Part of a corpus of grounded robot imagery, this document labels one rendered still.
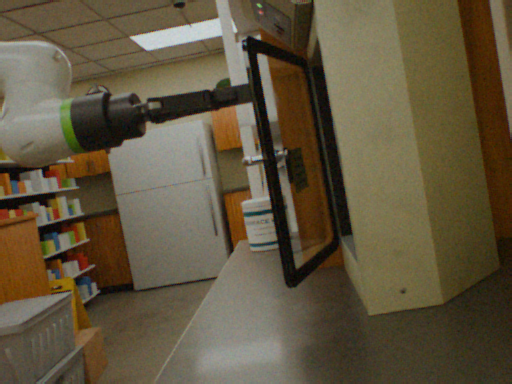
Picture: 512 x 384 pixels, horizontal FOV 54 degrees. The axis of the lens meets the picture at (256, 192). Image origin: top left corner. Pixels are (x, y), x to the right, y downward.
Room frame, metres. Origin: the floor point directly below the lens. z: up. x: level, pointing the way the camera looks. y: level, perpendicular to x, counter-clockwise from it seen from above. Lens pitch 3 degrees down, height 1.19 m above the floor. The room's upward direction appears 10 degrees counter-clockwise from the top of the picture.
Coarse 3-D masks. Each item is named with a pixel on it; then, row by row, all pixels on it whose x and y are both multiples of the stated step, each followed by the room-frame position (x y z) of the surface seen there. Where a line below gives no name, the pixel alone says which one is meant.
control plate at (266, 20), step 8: (256, 0) 0.87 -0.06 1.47; (256, 8) 0.92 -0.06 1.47; (264, 8) 0.88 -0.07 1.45; (272, 8) 0.85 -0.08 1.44; (256, 16) 0.98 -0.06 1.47; (264, 16) 0.94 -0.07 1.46; (272, 16) 0.90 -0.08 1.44; (280, 16) 0.86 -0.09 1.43; (264, 24) 1.00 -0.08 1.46; (272, 24) 0.96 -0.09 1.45; (280, 24) 0.92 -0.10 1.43; (288, 24) 0.88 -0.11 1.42; (272, 32) 1.02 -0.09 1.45; (288, 32) 0.93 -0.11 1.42; (288, 40) 1.00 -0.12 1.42
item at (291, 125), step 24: (264, 72) 0.82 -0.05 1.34; (288, 72) 0.93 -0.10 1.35; (288, 96) 0.91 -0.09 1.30; (288, 120) 0.89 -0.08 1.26; (312, 120) 1.02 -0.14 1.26; (264, 144) 0.77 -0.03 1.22; (288, 144) 0.87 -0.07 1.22; (312, 144) 0.99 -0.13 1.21; (264, 168) 0.77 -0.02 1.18; (312, 168) 0.97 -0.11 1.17; (288, 192) 0.83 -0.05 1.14; (312, 192) 0.94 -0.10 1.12; (288, 216) 0.81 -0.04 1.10; (312, 216) 0.92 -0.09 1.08; (312, 240) 0.90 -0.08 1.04
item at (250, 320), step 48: (240, 288) 1.06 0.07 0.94; (288, 288) 0.99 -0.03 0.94; (336, 288) 0.93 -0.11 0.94; (480, 288) 0.77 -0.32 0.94; (192, 336) 0.80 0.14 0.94; (240, 336) 0.76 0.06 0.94; (288, 336) 0.72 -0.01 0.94; (336, 336) 0.68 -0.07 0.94; (384, 336) 0.65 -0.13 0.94; (432, 336) 0.62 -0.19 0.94; (480, 336) 0.60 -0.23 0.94
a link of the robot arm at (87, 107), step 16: (80, 96) 0.82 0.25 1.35; (96, 96) 0.81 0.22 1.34; (80, 112) 0.79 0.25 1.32; (96, 112) 0.79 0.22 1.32; (80, 128) 0.79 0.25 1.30; (96, 128) 0.79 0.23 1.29; (112, 128) 0.81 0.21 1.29; (80, 144) 0.81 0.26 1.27; (96, 144) 0.81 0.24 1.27; (112, 144) 0.82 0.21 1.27
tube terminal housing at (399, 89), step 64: (320, 0) 0.74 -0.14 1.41; (384, 0) 0.73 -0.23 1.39; (448, 0) 0.84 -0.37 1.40; (320, 64) 1.02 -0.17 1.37; (384, 64) 0.73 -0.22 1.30; (448, 64) 0.82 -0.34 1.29; (384, 128) 0.73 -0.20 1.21; (448, 128) 0.80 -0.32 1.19; (384, 192) 0.74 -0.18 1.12; (448, 192) 0.77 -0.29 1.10; (384, 256) 0.74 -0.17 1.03; (448, 256) 0.75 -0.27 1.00
